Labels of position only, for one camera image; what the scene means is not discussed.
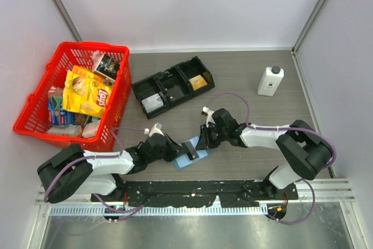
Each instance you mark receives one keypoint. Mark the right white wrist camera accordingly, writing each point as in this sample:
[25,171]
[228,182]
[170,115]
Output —
[206,112]

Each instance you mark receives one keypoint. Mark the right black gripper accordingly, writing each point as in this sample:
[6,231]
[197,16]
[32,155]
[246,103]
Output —
[205,141]

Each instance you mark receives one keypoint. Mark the black three-compartment organizer tray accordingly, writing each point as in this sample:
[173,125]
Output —
[173,85]

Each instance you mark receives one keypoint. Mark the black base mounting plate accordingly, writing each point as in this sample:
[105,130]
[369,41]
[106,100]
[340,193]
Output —
[197,194]

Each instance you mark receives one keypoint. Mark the blue packaged item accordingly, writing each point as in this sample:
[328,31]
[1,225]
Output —
[57,116]

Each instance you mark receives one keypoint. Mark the red plastic shopping basket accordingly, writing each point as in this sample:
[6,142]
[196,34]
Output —
[33,120]

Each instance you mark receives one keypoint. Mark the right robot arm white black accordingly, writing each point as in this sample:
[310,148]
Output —
[306,152]

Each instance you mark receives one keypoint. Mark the white bottle grey cap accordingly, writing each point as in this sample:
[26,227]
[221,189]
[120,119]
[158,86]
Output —
[270,81]

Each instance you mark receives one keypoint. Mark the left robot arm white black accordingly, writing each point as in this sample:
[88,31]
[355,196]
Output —
[75,170]

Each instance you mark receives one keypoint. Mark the black snack box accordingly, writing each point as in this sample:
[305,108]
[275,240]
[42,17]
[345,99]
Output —
[106,67]

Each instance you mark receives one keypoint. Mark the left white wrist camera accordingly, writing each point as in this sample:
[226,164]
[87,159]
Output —
[155,129]

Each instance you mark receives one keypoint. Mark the aluminium rail frame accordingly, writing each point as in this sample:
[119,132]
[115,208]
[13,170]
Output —
[309,194]

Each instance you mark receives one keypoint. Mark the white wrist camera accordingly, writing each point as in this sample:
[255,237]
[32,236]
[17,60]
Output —
[206,112]
[155,129]

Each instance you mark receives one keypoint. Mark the white card in tray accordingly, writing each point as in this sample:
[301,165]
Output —
[152,102]

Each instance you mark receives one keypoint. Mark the yellow Lays chips bag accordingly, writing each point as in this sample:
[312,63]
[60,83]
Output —
[85,93]

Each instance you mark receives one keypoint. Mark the grey VIP card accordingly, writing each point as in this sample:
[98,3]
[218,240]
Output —
[191,152]

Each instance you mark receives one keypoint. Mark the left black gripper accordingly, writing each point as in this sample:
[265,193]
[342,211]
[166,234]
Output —
[175,149]

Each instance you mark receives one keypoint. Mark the blue leather card holder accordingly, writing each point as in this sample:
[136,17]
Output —
[182,161]

